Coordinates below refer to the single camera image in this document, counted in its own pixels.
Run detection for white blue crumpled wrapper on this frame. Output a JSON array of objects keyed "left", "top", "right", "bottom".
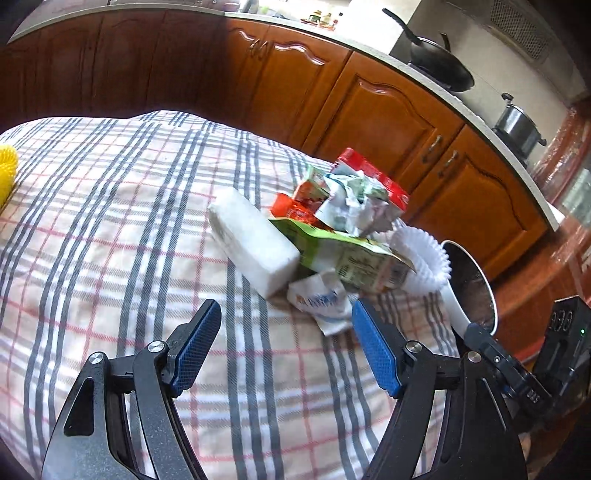
[{"left": 287, "top": 269, "right": 360, "bottom": 337}]

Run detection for round metal trash bin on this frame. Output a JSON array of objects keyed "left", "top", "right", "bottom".
[{"left": 441, "top": 240, "right": 499, "bottom": 337}]

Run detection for white tissue pack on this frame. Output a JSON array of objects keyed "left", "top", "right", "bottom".
[{"left": 208, "top": 187, "right": 301, "bottom": 299}]

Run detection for green drink carton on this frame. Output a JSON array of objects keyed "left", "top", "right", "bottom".
[{"left": 271, "top": 218, "right": 415, "bottom": 293}]

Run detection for yellow round scrubber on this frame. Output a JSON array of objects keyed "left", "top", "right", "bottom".
[{"left": 0, "top": 145, "right": 18, "bottom": 207}]

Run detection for white paper cupcake liner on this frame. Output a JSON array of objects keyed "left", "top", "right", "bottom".
[{"left": 389, "top": 225, "right": 452, "bottom": 296}]

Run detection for crumpled printed paper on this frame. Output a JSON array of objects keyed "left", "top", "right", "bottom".
[{"left": 315, "top": 171, "right": 404, "bottom": 238}]

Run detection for wooden kitchen cabinets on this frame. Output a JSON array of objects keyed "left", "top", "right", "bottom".
[{"left": 1, "top": 10, "right": 552, "bottom": 277}]

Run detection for plaid checked tablecloth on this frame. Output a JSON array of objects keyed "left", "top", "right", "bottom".
[{"left": 0, "top": 109, "right": 463, "bottom": 480}]

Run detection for black wok pan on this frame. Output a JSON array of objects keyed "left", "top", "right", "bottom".
[{"left": 382, "top": 8, "right": 475, "bottom": 93}]

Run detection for steel cooking pot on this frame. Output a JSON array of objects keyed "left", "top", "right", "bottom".
[{"left": 493, "top": 92, "right": 547, "bottom": 164}]

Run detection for red white milk carton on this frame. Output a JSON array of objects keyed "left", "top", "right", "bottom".
[{"left": 332, "top": 147, "right": 410, "bottom": 213}]

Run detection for orange snack wrapper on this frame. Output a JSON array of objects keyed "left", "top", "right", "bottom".
[{"left": 270, "top": 193, "right": 329, "bottom": 229}]

